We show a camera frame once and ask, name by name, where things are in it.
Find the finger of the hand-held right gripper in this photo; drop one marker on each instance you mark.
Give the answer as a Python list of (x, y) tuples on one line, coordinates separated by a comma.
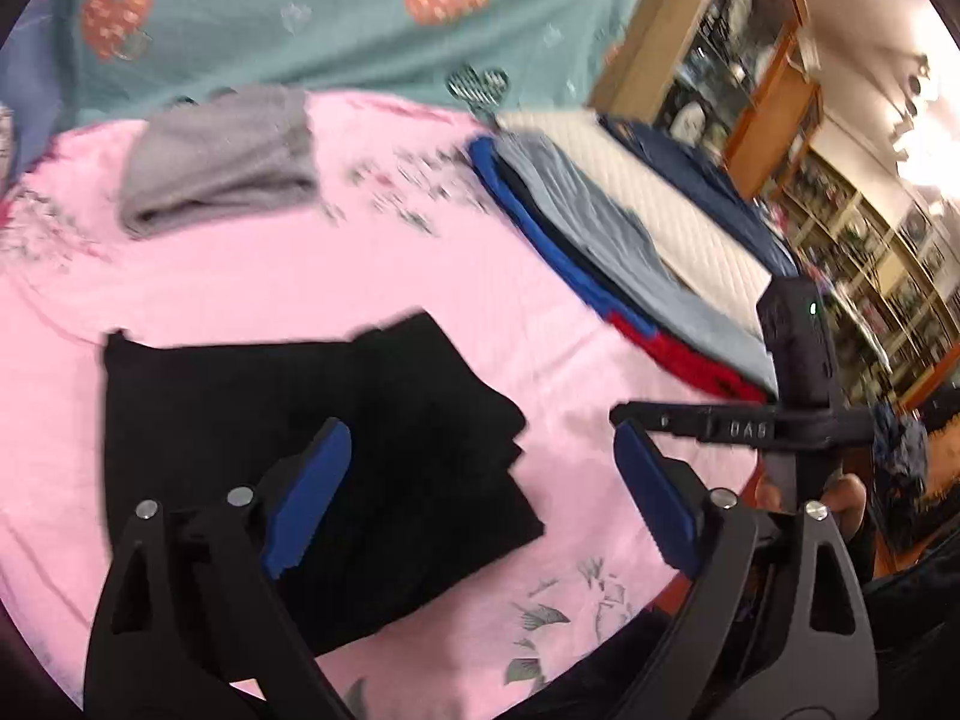
[(660, 418)]

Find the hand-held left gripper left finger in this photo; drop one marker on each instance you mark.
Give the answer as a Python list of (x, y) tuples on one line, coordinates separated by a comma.
[(307, 502)]

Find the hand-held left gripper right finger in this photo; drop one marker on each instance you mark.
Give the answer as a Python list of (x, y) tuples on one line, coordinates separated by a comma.
[(652, 502)]

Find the black pants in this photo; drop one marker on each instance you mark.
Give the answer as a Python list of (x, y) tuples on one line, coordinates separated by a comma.
[(225, 405)]

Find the folded grey pants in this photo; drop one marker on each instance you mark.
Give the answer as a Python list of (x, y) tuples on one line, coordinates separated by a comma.
[(217, 157)]

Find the person's right hand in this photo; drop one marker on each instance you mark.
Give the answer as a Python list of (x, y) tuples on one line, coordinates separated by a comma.
[(847, 502)]

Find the red garment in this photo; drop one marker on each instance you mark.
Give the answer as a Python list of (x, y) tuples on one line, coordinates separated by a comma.
[(675, 352)]

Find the blue patterned cloth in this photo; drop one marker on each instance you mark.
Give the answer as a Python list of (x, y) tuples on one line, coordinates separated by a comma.
[(900, 450)]

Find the wooden display shelves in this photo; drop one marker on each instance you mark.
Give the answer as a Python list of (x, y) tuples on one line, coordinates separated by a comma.
[(862, 240)]

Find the pile of folded clothes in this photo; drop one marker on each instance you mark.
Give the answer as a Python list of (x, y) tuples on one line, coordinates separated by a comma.
[(622, 262)]

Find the person's dark clothing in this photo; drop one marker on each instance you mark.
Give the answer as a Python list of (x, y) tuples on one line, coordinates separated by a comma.
[(600, 675)]

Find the dark blue jeans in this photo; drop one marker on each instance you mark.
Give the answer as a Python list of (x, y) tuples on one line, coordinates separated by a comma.
[(712, 187)]

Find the white quilted pillow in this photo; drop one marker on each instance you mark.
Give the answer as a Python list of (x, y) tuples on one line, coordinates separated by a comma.
[(675, 210)]

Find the pink floral bedsheet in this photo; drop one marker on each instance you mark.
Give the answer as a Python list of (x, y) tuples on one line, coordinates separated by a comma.
[(337, 277)]

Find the ceiling lamp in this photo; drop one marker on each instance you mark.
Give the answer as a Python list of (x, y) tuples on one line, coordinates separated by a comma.
[(919, 150)]

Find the bright blue garment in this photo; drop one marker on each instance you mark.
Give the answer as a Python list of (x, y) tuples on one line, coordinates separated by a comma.
[(517, 202)]

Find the wooden glass display cabinet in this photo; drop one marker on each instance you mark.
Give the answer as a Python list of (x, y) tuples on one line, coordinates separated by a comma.
[(652, 37)]

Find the teal heart-print pillow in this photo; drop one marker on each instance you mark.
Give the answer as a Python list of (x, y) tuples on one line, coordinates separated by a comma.
[(300, 37)]

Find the blue plaid pillow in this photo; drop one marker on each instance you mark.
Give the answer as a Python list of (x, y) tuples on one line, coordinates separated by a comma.
[(30, 82)]

